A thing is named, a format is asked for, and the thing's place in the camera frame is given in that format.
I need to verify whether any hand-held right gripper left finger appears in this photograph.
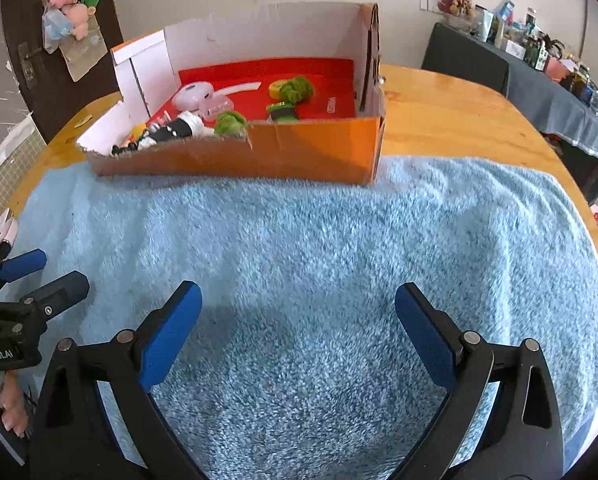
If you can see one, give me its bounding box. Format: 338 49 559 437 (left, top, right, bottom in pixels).
29 280 203 480

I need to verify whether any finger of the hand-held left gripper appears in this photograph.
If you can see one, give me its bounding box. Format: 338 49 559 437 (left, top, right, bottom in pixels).
0 271 90 331
0 249 47 293

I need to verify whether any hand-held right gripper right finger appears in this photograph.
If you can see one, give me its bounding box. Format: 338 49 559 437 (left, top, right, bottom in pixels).
395 282 564 480

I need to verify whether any green plush toy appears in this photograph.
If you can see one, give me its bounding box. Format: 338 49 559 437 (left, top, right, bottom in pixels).
279 76 316 106
214 111 250 137

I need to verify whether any orange cardboard box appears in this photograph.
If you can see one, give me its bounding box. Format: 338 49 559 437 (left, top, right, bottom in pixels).
76 2 387 188

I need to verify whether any pink round speaker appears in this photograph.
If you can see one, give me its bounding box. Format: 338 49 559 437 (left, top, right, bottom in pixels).
173 81 214 112

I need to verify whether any clear plastic capsule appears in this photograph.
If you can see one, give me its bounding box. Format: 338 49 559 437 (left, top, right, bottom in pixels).
199 95 236 121

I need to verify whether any green black small toy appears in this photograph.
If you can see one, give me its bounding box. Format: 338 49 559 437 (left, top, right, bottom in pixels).
265 102 298 123

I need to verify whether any person's left hand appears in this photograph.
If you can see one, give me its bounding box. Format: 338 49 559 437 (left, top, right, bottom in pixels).
0 375 34 438

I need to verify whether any pink and black device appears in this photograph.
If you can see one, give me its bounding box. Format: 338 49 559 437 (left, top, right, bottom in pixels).
0 220 20 260

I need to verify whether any fluffy blue blanket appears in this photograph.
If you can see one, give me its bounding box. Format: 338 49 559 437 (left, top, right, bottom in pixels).
11 155 598 480

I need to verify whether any dark brown door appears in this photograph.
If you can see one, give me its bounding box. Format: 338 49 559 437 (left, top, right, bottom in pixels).
0 0 124 143

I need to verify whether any clear plastic bag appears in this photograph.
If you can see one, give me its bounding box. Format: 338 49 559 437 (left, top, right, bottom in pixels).
41 10 72 54

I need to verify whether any light pink plush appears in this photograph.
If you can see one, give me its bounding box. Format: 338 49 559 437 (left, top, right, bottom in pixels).
61 4 91 41

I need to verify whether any side table with blue cloth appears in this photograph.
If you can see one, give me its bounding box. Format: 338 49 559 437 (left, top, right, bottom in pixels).
421 22 598 202

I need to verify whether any red paper sheet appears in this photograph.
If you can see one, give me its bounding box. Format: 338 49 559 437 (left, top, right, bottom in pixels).
151 57 357 126

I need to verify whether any row of bottles and boxes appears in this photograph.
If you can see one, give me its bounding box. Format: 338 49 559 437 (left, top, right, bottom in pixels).
474 0 598 127

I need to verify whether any metal door handle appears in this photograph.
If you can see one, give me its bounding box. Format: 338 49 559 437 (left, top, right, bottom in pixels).
18 42 42 92

